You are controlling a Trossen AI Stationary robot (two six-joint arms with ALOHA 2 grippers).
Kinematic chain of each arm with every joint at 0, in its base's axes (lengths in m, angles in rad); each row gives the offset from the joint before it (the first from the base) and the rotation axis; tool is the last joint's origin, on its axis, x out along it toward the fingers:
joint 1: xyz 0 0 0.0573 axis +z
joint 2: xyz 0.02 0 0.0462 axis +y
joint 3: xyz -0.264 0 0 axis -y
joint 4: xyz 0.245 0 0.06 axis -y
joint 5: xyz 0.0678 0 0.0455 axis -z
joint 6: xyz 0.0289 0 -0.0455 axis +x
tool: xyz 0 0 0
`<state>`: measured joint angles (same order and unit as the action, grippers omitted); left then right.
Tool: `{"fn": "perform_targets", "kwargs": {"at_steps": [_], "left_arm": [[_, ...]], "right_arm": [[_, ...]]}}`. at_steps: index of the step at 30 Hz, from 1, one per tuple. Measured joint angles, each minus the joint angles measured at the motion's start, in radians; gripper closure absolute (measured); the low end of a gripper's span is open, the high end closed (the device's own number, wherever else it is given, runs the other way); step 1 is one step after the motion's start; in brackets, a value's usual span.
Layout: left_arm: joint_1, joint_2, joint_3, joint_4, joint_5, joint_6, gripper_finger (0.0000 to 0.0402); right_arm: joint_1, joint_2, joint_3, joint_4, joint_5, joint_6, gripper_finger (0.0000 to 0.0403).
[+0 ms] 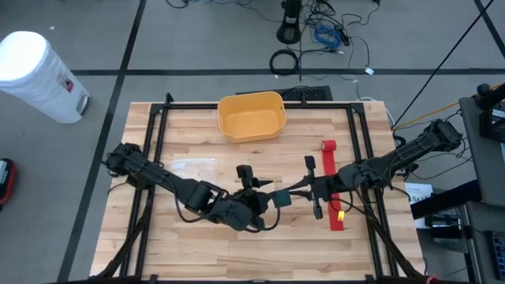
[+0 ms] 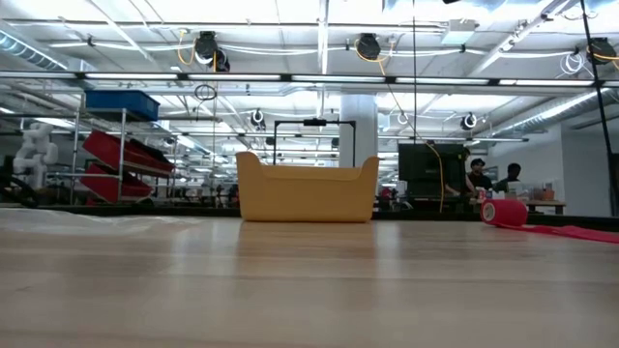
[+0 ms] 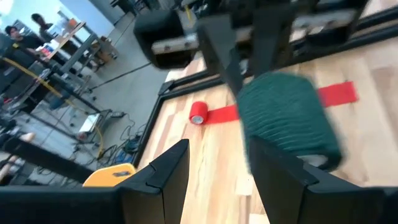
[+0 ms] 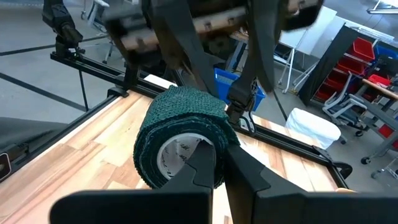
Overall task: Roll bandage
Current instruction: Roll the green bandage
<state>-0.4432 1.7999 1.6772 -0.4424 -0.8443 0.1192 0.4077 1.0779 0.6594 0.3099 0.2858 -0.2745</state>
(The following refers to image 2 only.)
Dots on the yellow plastic bin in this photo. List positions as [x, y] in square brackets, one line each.
[304, 193]

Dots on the person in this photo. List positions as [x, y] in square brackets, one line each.
[512, 171]
[479, 180]

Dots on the black camera gantry frame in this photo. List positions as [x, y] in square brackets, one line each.
[314, 122]

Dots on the metal shelf rack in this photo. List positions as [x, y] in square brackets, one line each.
[122, 159]

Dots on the white round column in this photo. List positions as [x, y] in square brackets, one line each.
[358, 130]

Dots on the black monitor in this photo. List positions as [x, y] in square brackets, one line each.
[425, 169]

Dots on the long ceiling light strip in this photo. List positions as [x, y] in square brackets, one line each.
[232, 76]

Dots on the white robot figure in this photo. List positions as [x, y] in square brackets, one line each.
[34, 150]

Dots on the clear plastic bag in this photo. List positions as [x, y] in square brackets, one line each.
[72, 223]

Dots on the blue storage bin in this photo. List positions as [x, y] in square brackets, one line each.
[121, 104]

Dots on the silver ventilation duct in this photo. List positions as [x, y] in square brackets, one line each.
[546, 113]

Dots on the black slanted pole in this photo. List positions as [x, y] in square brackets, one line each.
[599, 96]

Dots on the red bandage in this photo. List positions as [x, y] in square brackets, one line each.
[505, 212]

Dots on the wooden side table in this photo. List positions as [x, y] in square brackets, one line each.
[546, 204]

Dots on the red storage bin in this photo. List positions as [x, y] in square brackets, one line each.
[104, 186]
[111, 147]

